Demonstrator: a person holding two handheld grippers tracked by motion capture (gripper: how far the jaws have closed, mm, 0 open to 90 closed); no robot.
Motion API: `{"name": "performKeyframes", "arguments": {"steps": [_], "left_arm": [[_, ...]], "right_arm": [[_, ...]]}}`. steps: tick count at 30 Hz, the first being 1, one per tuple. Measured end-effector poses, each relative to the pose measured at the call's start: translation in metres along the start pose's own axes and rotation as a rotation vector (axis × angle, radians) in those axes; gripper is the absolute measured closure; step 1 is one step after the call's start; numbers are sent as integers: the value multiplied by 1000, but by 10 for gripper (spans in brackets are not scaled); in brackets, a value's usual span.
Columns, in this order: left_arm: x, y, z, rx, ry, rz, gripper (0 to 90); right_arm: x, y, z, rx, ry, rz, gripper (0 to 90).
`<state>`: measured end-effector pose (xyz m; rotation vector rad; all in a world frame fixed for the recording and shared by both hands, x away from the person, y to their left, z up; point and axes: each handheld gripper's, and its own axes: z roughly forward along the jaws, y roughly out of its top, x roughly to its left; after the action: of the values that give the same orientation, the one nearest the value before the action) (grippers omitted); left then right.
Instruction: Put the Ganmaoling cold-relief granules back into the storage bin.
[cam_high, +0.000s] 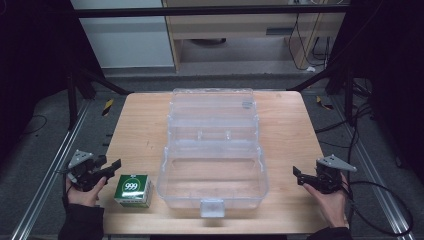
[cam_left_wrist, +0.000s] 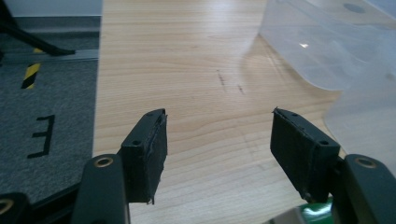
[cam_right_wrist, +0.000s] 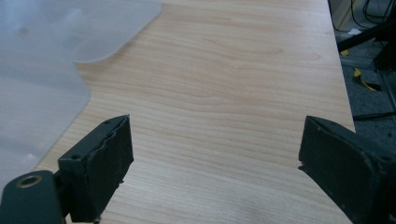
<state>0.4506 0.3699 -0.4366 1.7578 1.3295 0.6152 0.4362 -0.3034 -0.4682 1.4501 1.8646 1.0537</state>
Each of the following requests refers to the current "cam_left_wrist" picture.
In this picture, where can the clear plastic bag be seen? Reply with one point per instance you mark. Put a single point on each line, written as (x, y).
(342, 53)

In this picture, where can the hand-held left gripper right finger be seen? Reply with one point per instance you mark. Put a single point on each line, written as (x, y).
(306, 155)

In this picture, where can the grey metal floor strip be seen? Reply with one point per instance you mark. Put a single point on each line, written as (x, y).
(49, 56)

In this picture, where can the green object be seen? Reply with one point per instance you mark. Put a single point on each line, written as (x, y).
(316, 212)

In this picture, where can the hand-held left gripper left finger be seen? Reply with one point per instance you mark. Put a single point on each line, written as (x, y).
(144, 161)

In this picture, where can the black stand leg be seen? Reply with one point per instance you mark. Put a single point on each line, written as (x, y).
(28, 37)

